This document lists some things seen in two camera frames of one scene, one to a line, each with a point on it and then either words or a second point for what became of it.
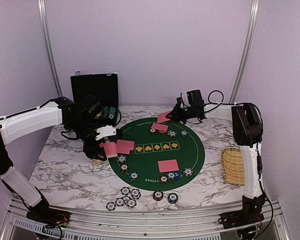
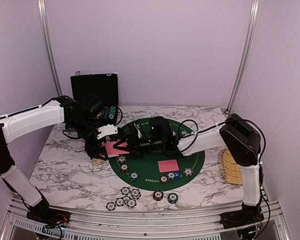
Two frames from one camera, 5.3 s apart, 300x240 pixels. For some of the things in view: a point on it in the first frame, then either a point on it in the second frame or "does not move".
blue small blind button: x=177 y=175 does not move
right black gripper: x=175 y=116 → x=134 y=145
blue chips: x=188 y=172 does not move
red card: x=168 y=166 does not move
